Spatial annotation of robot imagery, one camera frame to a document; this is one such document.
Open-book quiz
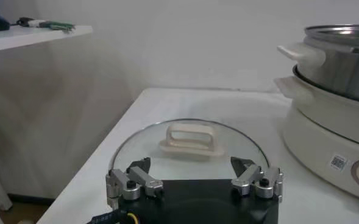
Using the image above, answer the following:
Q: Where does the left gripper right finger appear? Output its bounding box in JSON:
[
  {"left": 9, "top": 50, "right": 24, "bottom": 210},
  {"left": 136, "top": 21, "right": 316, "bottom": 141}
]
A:
[{"left": 230, "top": 156, "right": 284, "bottom": 202}]

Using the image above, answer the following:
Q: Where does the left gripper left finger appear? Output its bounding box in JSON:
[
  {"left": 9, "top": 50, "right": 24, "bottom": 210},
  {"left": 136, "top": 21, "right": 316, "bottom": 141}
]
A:
[{"left": 105, "top": 156, "right": 165, "bottom": 211}]

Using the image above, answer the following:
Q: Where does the glass lid with cream handle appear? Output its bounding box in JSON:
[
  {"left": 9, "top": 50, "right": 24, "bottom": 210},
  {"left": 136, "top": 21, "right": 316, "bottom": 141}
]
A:
[{"left": 108, "top": 117, "right": 271, "bottom": 183}]

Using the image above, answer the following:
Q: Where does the perforated steel steamer basket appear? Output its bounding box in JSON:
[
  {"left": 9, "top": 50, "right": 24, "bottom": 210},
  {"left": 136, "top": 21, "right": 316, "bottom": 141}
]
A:
[{"left": 277, "top": 24, "right": 359, "bottom": 106}]

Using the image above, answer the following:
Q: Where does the green tool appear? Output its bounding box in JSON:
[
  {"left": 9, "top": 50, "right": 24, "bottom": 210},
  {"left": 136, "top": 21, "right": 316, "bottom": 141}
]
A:
[{"left": 38, "top": 20, "right": 76, "bottom": 33}]

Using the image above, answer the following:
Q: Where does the white side table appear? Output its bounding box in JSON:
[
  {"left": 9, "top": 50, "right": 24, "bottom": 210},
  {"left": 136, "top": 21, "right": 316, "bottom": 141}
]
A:
[{"left": 0, "top": 24, "right": 94, "bottom": 224}]

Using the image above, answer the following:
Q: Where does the small white device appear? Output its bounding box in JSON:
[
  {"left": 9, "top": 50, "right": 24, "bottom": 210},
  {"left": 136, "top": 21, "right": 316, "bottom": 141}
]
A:
[{"left": 29, "top": 19, "right": 48, "bottom": 28}]

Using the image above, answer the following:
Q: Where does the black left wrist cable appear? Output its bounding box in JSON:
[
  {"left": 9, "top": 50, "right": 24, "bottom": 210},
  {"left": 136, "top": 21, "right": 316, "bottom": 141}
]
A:
[{"left": 86, "top": 209, "right": 140, "bottom": 224}]

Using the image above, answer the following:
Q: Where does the black looped cable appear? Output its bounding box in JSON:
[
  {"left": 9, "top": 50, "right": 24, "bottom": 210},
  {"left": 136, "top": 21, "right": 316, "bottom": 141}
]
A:
[{"left": 16, "top": 17, "right": 34, "bottom": 28}]

